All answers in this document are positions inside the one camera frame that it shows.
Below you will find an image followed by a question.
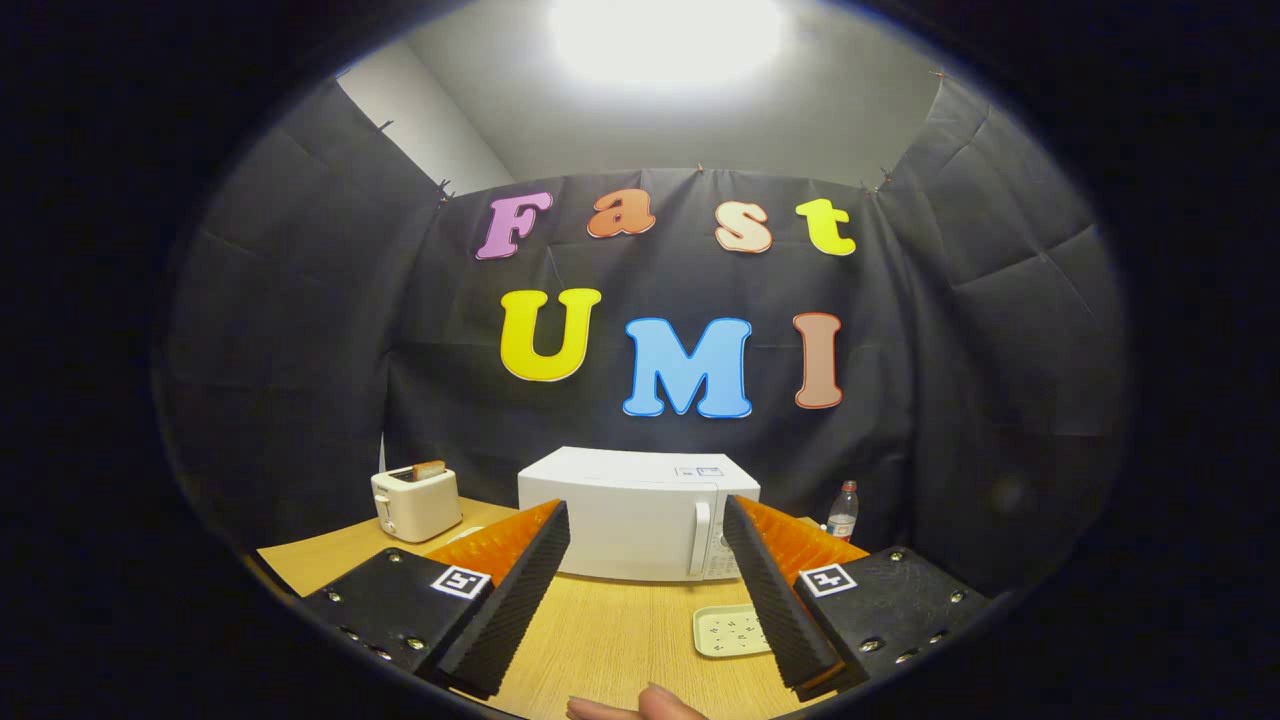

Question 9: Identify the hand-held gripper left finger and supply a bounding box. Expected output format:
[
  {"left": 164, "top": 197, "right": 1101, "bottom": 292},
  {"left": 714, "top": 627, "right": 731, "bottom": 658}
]
[{"left": 300, "top": 498, "right": 572, "bottom": 701}]

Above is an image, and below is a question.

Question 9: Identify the cream rectangular tray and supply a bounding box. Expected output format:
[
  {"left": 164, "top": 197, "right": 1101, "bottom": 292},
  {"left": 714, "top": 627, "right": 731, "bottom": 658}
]
[{"left": 693, "top": 603, "right": 773, "bottom": 659}]

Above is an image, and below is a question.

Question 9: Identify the cream toaster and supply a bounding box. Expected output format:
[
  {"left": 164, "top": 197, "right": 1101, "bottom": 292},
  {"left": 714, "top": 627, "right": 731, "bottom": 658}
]
[{"left": 371, "top": 466, "right": 464, "bottom": 544}]

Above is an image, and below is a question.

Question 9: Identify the clear plastic water bottle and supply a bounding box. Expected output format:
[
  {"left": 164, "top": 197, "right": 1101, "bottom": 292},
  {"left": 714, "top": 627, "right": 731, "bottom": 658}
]
[{"left": 826, "top": 480, "right": 860, "bottom": 542}]

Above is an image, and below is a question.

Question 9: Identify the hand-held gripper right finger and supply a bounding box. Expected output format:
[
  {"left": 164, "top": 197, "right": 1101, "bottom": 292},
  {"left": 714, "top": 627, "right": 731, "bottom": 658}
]
[{"left": 722, "top": 494, "right": 997, "bottom": 701}]

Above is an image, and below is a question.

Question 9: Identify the white microwave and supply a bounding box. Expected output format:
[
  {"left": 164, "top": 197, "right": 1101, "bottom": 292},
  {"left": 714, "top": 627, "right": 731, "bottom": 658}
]
[{"left": 517, "top": 446, "right": 761, "bottom": 583}]

